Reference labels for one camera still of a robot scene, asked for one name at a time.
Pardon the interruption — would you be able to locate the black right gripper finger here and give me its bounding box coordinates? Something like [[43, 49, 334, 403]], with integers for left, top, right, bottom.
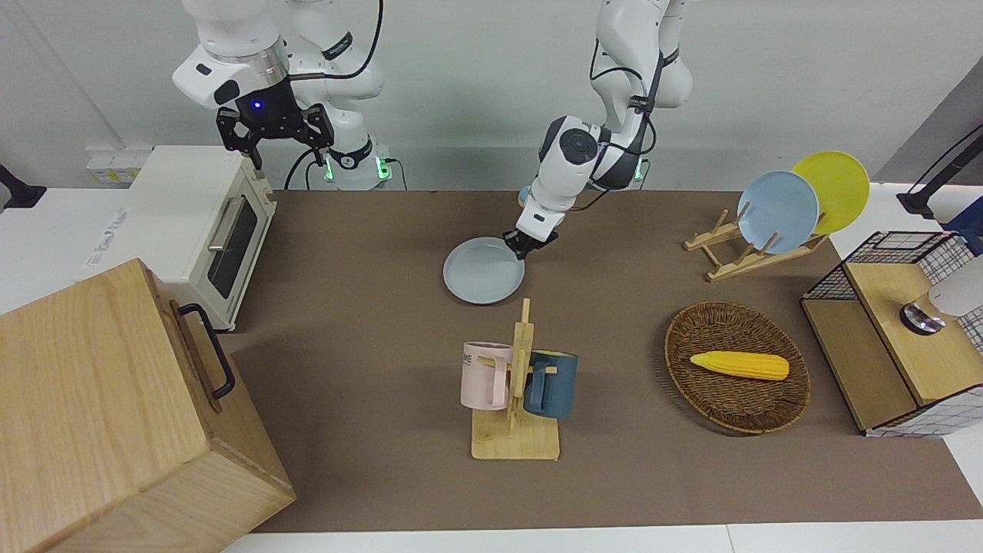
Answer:
[[216, 107, 264, 171], [296, 105, 336, 167]]

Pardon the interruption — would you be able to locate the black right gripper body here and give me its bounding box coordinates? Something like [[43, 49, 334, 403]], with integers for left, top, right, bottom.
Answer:
[[233, 76, 309, 141]]

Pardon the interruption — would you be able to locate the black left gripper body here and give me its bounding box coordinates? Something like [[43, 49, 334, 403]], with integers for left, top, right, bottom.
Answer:
[[515, 227, 561, 251]]

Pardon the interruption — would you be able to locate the gray plate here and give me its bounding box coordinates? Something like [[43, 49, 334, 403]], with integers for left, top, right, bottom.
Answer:
[[443, 237, 527, 305]]

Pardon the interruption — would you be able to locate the wooden plate rack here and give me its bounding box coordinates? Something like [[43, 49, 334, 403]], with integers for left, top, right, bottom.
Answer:
[[683, 209, 831, 283]]

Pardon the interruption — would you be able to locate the light blue plate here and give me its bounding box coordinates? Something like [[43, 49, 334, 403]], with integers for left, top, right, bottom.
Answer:
[[737, 171, 821, 255]]

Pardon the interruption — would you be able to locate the yellow plate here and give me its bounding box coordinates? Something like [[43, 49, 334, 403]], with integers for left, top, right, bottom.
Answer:
[[791, 151, 871, 236]]

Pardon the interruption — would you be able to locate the white toaster oven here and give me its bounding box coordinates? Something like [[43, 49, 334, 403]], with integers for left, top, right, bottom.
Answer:
[[77, 144, 279, 333]]

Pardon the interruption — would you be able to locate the dark blue mug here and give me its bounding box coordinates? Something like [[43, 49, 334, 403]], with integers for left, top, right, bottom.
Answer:
[[524, 349, 578, 419]]

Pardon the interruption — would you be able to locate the pink mug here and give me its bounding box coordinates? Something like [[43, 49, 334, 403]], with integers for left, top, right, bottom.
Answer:
[[460, 342, 514, 411]]

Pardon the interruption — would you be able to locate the brown table mat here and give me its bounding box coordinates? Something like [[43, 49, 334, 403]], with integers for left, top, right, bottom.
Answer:
[[223, 190, 983, 533]]

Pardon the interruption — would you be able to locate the wooden mug holder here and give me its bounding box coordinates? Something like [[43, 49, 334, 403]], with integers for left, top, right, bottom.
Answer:
[[471, 298, 561, 462]]

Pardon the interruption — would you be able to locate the yellow corn cob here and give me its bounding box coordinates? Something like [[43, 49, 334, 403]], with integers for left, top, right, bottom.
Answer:
[[690, 351, 790, 382]]

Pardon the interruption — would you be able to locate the brown wicker basket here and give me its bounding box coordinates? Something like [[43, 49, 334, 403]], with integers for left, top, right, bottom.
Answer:
[[664, 301, 812, 435]]

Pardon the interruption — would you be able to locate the blue object behind shelf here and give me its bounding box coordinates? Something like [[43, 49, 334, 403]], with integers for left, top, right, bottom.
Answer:
[[946, 198, 983, 256]]

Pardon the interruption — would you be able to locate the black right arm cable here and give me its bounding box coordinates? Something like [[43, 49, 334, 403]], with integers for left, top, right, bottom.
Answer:
[[288, 0, 385, 81]]

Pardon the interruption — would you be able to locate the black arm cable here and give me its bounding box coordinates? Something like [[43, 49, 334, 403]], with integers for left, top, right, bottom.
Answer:
[[288, 0, 385, 81], [589, 40, 666, 158]]

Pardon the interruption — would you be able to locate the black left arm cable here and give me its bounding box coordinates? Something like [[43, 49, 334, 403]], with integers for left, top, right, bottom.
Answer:
[[589, 40, 666, 158]]

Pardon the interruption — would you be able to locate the black clamp mount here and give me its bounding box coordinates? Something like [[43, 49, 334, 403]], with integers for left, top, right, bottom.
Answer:
[[0, 164, 47, 210]]

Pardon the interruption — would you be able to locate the wooden box with black handle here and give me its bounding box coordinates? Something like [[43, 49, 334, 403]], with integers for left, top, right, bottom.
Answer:
[[0, 258, 296, 553]]

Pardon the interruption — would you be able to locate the wire shelf with wooden boards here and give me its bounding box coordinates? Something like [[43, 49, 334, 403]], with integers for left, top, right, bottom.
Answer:
[[800, 230, 983, 439]]

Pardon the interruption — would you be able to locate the black camera stand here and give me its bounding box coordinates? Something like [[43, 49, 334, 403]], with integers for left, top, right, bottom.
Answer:
[[897, 123, 983, 220]]

